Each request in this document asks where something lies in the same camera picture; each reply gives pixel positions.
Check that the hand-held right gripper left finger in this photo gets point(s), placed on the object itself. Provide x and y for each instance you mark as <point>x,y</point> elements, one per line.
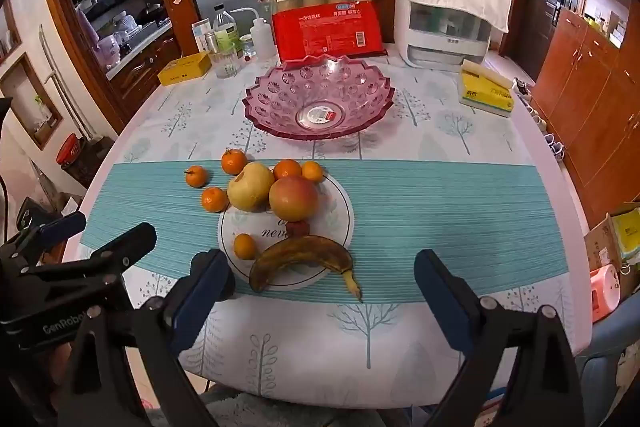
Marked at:
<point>200,292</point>

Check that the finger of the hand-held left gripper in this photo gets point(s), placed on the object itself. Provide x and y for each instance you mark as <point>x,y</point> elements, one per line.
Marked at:
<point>62,227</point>
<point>125,244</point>

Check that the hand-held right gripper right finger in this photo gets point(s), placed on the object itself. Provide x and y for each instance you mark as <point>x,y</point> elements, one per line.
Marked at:
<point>445,302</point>

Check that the mandarin orange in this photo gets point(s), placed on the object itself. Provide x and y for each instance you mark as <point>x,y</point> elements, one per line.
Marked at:
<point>234,161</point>
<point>313,171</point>
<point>215,199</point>
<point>196,176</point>
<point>287,169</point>
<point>244,246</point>

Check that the brown overripe banana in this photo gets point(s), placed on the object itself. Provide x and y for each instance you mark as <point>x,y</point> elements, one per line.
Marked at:
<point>300,259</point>

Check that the yellow pear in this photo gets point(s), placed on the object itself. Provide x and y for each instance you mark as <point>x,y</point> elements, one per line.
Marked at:
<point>250,187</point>

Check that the small red fruit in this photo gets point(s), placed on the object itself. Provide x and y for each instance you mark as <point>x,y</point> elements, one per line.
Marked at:
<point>299,228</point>

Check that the red apple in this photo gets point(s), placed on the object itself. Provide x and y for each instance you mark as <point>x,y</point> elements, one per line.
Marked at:
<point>293,198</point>

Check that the white round plate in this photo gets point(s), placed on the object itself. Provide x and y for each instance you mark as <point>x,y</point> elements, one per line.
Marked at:
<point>330,227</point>

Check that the pink glass fruit bowl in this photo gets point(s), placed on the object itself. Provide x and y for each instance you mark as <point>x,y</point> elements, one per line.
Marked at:
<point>280,97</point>

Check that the red bucket lid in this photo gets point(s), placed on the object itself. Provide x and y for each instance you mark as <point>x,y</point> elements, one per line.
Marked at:
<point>67,152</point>

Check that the teal striped placemat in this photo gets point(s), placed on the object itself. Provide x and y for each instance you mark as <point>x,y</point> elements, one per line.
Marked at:
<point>450,207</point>

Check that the pink plastic container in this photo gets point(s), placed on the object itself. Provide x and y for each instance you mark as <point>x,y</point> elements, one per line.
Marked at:
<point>605,292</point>

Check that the blue chair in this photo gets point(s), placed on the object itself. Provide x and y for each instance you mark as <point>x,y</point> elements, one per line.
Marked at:
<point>607,342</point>

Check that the brown cardboard box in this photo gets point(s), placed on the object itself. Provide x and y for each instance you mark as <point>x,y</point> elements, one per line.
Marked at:
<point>602,237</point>

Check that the yellow cardboard box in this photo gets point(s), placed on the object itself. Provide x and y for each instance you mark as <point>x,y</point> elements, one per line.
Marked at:
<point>182,67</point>

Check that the clear drinking glass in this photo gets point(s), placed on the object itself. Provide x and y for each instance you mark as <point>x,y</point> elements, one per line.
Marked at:
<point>226,64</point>

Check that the silver metal can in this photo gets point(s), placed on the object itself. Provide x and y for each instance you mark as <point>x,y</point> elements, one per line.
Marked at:
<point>212,42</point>

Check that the small white box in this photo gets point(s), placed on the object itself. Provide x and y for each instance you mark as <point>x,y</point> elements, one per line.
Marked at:
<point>201,29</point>

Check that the small glass jar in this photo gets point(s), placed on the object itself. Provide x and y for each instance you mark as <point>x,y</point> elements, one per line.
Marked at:
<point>246,47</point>

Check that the clear plastic bottle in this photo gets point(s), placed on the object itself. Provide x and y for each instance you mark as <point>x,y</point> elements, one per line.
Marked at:
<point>225,29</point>

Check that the white squeeze bottle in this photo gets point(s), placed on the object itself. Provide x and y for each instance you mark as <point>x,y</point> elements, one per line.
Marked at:
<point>262,37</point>

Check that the white countertop appliance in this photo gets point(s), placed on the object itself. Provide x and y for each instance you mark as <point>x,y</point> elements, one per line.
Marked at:
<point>440,37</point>

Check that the red packet of cups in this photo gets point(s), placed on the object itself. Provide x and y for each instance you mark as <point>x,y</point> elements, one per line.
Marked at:
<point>325,32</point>

